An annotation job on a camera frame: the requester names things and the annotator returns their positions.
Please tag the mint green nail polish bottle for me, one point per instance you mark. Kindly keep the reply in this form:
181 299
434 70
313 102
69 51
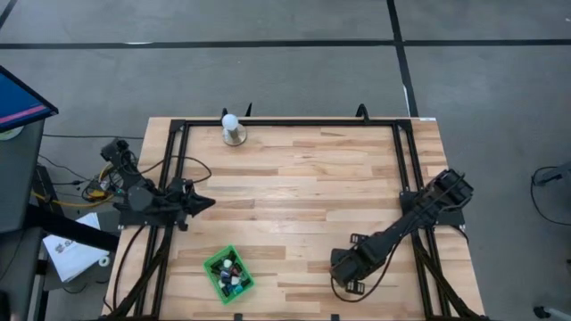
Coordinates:
227 264

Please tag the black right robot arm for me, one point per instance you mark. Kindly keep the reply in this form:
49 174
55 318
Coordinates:
415 218

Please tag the brass lamp with white bulb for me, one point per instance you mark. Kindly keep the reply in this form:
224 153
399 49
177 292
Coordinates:
233 131

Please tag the white tape roll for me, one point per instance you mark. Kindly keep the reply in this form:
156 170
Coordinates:
101 260

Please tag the black aluminium rig frame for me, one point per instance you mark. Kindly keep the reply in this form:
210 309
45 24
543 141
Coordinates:
290 122

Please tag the white paper sheet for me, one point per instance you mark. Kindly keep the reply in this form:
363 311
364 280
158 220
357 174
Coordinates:
71 258

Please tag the white nail polish bottle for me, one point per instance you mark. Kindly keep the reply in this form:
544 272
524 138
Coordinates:
235 280

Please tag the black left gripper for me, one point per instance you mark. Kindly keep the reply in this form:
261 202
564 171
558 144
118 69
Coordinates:
183 200

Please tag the black computer desk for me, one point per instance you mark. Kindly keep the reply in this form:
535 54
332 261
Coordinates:
18 178

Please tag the computer monitor blue screen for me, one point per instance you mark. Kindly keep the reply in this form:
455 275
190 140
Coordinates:
22 100

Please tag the green plastic basket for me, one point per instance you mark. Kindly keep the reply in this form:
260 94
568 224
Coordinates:
212 267

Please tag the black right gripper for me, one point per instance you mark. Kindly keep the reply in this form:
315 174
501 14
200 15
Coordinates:
368 256

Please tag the pink glitter nail polish bottle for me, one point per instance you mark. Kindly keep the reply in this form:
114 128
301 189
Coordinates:
236 270

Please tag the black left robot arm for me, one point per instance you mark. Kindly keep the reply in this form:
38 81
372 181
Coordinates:
138 198

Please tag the grey chair base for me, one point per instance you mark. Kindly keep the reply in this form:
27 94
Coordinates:
557 174

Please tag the blue nail polish bottle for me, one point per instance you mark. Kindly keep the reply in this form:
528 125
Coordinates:
237 290

